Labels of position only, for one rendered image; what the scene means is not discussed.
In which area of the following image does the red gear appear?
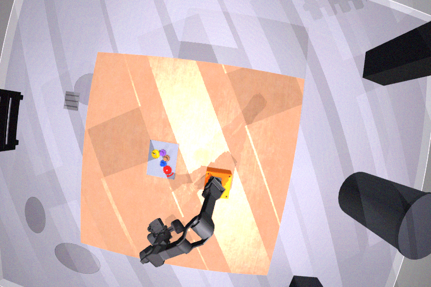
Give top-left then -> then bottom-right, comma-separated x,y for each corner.
163,166 -> 172,174

